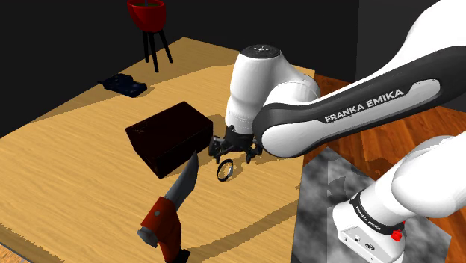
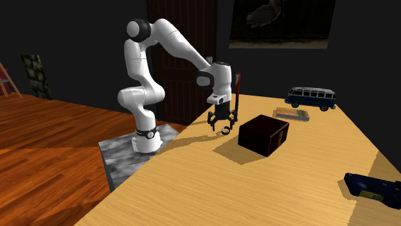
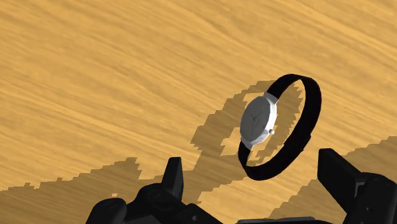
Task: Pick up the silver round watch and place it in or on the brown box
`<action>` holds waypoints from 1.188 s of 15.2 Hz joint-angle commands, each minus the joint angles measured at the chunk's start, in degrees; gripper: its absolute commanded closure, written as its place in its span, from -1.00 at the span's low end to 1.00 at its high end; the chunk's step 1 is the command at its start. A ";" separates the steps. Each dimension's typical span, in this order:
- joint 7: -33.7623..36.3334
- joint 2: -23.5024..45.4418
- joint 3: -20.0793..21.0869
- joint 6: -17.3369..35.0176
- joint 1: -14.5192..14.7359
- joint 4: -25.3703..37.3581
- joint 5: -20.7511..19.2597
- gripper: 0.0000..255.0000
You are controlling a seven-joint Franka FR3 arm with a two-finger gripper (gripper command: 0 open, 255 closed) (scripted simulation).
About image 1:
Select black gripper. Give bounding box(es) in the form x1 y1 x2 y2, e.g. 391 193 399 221
208 125 264 166

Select black wristwatch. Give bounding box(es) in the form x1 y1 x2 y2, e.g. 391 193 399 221
216 158 236 182

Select dark brown box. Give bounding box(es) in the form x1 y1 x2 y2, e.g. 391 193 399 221
125 100 214 180

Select grey patterned robot stand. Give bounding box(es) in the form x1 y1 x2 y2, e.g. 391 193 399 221
291 146 453 263

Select dark blue remote control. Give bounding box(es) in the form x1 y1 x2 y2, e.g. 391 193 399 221
98 72 149 99

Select red plant pot on stand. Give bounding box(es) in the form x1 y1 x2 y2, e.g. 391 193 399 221
126 0 174 74

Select red-handled knife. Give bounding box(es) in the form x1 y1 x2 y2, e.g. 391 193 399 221
137 150 199 263

